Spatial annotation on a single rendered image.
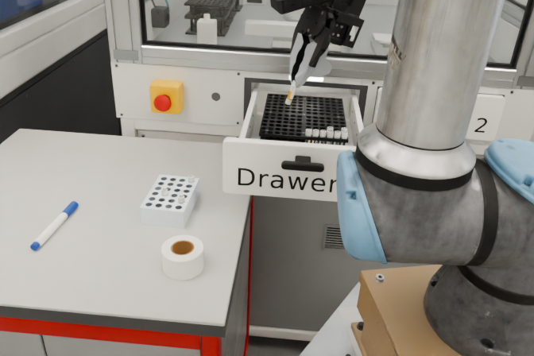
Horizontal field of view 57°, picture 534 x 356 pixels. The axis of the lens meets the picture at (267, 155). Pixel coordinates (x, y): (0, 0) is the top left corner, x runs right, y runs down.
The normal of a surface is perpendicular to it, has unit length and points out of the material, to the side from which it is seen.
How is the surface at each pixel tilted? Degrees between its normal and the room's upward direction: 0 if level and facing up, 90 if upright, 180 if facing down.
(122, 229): 0
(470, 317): 73
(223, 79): 90
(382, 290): 2
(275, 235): 90
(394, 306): 2
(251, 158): 90
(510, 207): 52
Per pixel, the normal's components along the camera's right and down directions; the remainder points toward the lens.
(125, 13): -0.08, 0.47
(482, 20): 0.36, 0.48
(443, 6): -0.39, 0.44
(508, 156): 0.19, -0.84
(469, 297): -0.78, -0.04
